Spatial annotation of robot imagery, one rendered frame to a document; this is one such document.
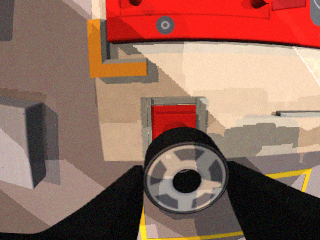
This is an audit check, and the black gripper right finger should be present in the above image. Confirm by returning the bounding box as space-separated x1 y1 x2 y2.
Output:
227 161 320 240

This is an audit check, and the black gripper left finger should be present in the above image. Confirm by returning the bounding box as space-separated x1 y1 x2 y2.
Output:
0 164 144 240

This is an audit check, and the black wheel with grey hub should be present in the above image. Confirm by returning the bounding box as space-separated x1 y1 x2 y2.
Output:
141 127 229 215

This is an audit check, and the yellow rectangular outline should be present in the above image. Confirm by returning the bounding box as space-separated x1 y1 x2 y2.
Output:
140 168 312 240

